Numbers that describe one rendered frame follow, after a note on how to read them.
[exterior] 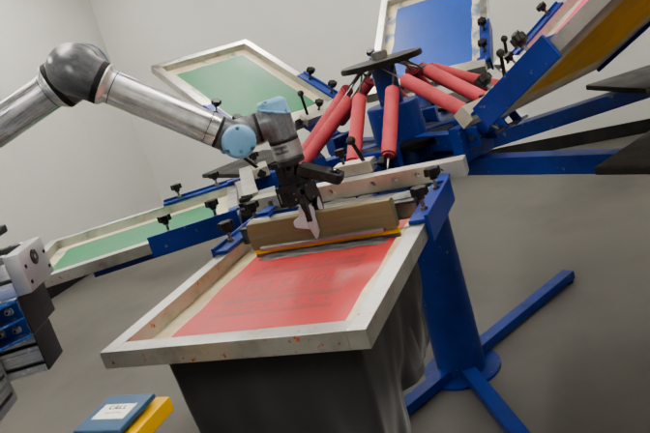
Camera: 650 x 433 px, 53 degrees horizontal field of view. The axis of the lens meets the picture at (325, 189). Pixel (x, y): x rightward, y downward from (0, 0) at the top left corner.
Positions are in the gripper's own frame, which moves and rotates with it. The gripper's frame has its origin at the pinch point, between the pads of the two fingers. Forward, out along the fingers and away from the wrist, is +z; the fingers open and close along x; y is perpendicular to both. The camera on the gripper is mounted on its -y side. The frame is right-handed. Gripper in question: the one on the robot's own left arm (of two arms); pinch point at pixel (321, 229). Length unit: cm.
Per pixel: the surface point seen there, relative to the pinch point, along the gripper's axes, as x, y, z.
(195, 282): 20.9, 26.6, 0.7
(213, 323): 36.9, 13.4, 4.6
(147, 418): 70, 7, 5
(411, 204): -4.9, -23.3, -0.5
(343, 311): 37.8, -17.7, 5.5
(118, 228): -56, 115, 0
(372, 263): 15.2, -17.1, 5.4
